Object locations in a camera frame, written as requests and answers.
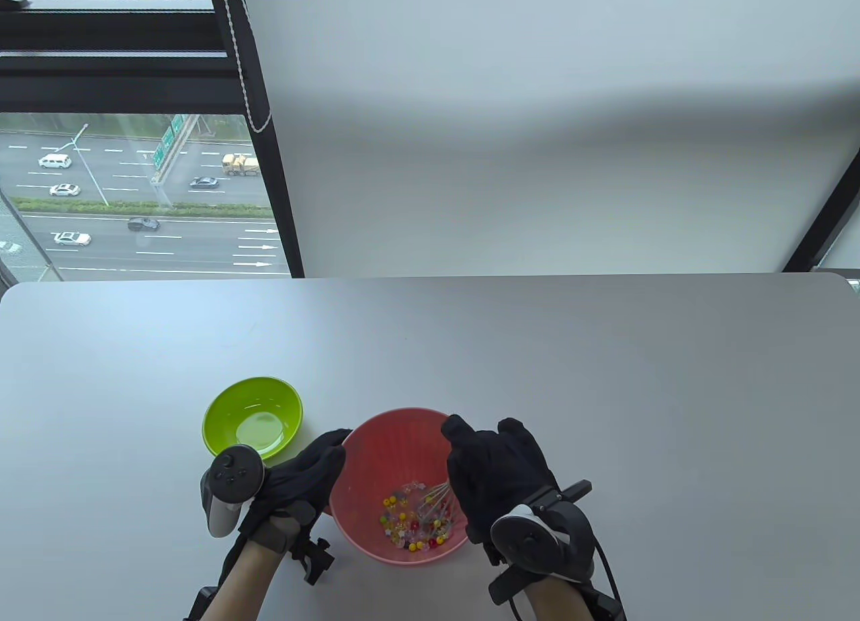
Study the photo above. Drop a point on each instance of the green plastic bowl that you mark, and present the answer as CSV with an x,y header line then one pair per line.
x,y
248,402

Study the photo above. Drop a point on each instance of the white roller blind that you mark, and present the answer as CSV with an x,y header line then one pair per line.
x,y
537,144

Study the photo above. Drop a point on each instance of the black window frame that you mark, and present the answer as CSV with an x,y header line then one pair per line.
x,y
826,224
101,63

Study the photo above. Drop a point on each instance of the black and white right controller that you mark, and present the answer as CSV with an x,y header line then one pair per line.
x,y
534,540

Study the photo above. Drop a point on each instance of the black and white left controller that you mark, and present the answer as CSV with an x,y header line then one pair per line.
x,y
232,476

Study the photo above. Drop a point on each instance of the person's left forearm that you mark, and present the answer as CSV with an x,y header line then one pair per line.
x,y
238,587

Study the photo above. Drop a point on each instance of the person's left hand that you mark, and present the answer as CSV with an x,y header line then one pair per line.
x,y
295,480

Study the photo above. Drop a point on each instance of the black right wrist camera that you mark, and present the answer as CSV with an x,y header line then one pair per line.
x,y
605,607

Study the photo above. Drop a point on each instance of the pink salad bowl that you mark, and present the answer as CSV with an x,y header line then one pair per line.
x,y
383,446

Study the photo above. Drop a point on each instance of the black and white controller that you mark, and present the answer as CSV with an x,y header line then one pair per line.
x,y
534,540
232,476

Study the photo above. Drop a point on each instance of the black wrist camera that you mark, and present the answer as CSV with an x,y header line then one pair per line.
x,y
605,607
201,604

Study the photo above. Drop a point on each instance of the pile of colourful plastic decorations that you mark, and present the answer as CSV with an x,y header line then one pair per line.
x,y
413,523

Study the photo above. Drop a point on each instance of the black clamp bracket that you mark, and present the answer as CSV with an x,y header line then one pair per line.
x,y
312,560

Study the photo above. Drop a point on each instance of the person's right hand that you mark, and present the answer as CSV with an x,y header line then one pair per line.
x,y
497,470

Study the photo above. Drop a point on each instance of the person's right forearm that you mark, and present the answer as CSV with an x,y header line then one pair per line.
x,y
557,601

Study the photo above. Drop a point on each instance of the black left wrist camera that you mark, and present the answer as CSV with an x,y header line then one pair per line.
x,y
201,604

